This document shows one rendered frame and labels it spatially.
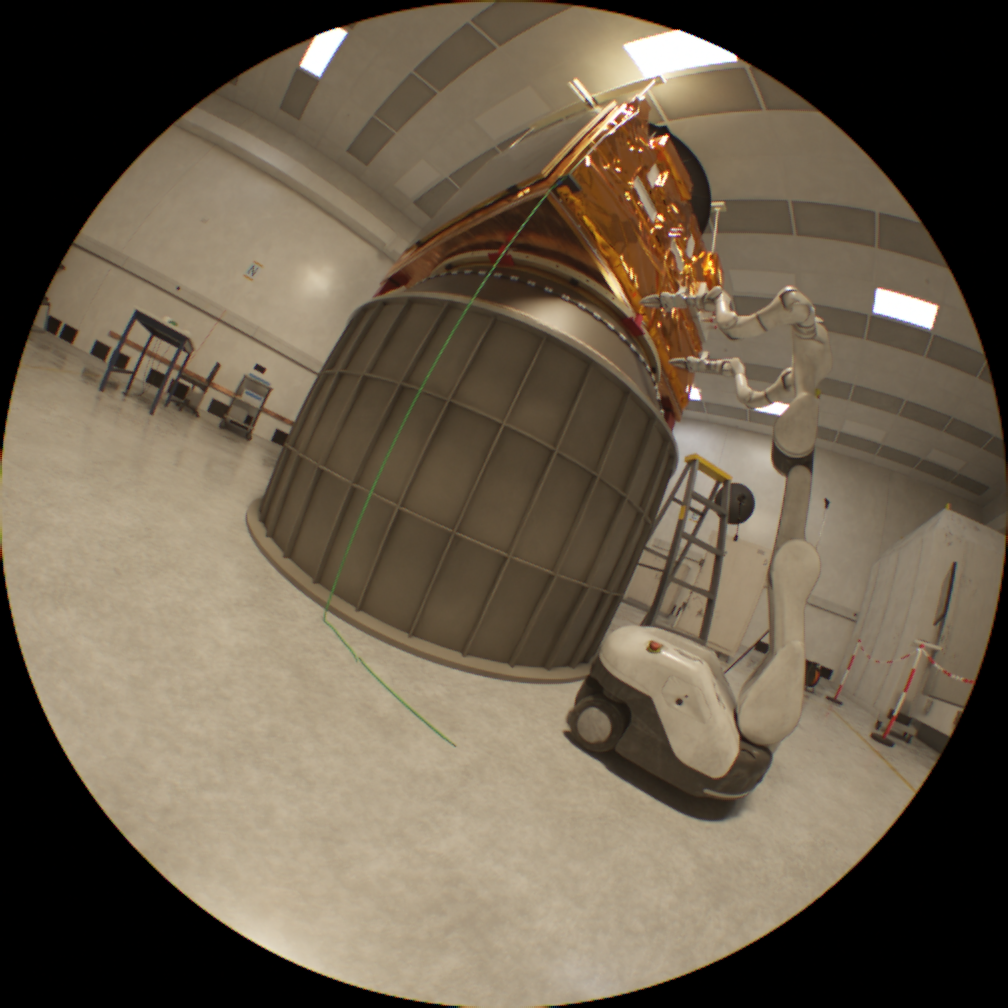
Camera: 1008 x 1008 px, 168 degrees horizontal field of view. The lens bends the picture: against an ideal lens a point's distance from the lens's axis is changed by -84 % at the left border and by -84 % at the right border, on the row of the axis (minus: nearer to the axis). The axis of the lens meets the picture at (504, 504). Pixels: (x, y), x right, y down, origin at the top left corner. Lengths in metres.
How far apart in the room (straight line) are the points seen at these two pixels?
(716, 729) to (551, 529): 0.81
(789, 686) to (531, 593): 0.88
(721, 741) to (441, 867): 0.65
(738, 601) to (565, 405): 3.85
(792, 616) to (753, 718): 0.29
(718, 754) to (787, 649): 0.33
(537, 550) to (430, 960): 1.11
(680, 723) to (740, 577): 3.86
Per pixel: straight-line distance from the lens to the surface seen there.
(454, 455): 1.10
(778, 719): 1.07
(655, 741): 0.94
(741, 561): 4.71
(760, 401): 1.78
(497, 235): 1.88
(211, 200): 7.40
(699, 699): 0.89
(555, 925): 0.62
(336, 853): 0.56
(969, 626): 6.72
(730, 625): 4.64
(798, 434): 1.20
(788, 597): 1.05
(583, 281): 1.76
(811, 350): 1.46
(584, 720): 1.00
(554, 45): 5.09
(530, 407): 1.16
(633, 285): 1.99
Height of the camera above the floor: 0.49
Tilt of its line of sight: 3 degrees up
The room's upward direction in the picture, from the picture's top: 24 degrees clockwise
